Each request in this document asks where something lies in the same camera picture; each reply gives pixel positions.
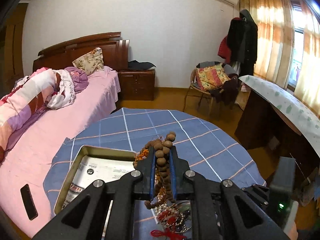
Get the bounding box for red tassel cord jewelry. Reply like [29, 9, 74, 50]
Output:
[150, 201, 191, 239]

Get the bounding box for brown wooden bead necklace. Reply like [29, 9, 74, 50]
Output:
[132, 131, 177, 210]

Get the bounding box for metal jewelry tin box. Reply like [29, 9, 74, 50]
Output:
[53, 145, 136, 215]

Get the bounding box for blue plaid tablecloth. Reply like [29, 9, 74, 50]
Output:
[43, 107, 266, 240]

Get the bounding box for black smartphone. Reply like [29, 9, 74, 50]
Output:
[20, 184, 38, 220]

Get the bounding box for pink sheeted bed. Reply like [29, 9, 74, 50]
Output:
[0, 67, 120, 237]

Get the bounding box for desk with floral cover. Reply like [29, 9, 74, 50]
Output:
[234, 74, 320, 158]

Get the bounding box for dark brown garment on chair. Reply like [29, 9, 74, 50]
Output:
[215, 74, 239, 106]

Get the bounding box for wicker chair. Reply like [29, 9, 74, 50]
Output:
[184, 61, 238, 111]

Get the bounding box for dark wooden nightstand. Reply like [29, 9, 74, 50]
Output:
[118, 70, 155, 101]

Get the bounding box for colourful patchwork cushion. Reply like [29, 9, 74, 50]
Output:
[196, 63, 230, 91]

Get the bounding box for purple garment on bed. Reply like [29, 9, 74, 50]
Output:
[65, 67, 88, 94]

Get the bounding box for pink patchwork quilt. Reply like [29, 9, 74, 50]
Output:
[1, 68, 76, 155]

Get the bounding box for dark clothes on nightstand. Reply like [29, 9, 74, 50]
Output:
[128, 60, 156, 70]

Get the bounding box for floral pillow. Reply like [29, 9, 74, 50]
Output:
[72, 47, 104, 76]

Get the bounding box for red garment on rack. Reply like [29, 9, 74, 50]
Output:
[217, 36, 231, 64]

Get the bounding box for dark wooden headboard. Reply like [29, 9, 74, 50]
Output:
[33, 32, 130, 71]

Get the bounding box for dark coats on rack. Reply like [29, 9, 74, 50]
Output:
[227, 9, 258, 76]

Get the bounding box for orange cream curtains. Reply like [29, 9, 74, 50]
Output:
[239, 0, 319, 115]

